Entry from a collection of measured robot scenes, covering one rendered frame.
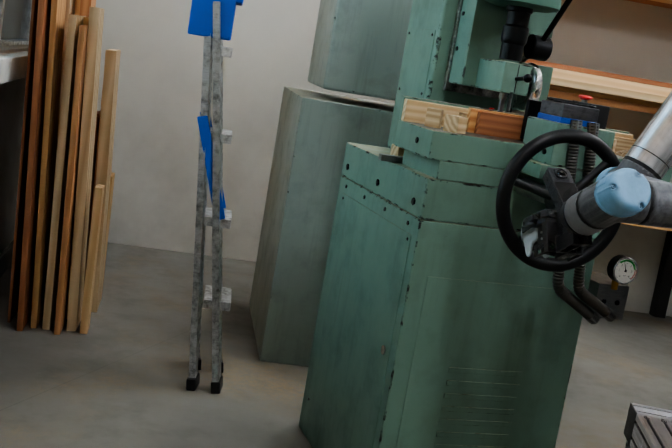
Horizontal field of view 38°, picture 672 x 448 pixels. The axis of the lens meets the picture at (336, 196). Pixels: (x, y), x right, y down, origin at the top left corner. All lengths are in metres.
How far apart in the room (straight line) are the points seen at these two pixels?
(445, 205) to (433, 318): 0.25
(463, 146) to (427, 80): 0.38
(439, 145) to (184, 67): 2.59
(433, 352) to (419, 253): 0.23
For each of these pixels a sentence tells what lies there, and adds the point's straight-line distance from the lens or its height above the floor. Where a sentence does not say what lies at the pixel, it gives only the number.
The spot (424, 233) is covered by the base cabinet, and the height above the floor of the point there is 0.68.
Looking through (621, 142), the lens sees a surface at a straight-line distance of 2.43.
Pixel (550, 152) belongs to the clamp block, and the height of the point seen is 0.90.
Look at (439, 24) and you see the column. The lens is 2.39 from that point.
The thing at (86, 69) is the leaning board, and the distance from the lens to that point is 3.14.
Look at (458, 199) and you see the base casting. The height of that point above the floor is 0.76.
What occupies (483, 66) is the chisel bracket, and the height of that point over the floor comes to 1.05.
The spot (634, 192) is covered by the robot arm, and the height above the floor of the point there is 0.89.
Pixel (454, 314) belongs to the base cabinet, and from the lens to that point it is 2.13.
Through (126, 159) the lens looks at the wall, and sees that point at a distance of 4.53.
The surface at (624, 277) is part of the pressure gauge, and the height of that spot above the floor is 0.64.
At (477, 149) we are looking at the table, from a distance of 2.07.
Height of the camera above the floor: 1.02
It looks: 8 degrees down
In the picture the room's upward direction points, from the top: 10 degrees clockwise
